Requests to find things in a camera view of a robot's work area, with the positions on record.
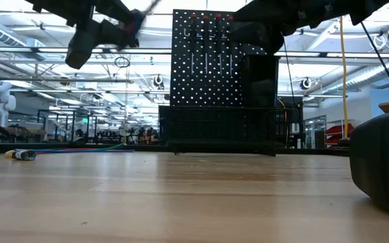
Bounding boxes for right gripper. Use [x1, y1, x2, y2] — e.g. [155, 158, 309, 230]
[230, 0, 303, 55]

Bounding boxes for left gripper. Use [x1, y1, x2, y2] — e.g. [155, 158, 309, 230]
[65, 0, 136, 70]

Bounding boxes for blue red handled scissors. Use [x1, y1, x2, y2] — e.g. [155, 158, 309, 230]
[123, 0, 163, 49]

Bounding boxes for black rounded object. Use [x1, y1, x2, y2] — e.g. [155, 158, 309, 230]
[348, 109, 389, 219]

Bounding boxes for black metal peg board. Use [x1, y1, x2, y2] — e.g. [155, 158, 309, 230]
[170, 9, 275, 151]

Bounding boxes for black plastic bin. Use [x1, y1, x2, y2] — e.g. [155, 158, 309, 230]
[241, 53, 280, 108]

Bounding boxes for glass door cabinet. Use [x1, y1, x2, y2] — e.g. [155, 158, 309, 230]
[304, 115, 327, 149]

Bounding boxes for red storage bins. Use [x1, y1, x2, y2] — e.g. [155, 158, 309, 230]
[325, 123, 356, 146]

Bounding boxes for black hanging cable ring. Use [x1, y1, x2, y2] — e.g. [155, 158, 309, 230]
[113, 55, 131, 69]

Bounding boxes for yellow hanging cable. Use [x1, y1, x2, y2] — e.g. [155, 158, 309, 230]
[338, 16, 350, 140]

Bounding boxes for black wire basket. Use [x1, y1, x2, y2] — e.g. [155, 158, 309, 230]
[157, 105, 293, 157]

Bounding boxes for long black hanging cable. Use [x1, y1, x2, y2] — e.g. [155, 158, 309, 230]
[359, 22, 389, 111]

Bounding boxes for black aluminium table frame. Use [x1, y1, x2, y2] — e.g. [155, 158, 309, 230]
[0, 143, 351, 157]

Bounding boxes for coloured wire bundle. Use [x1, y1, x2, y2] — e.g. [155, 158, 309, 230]
[4, 143, 135, 161]

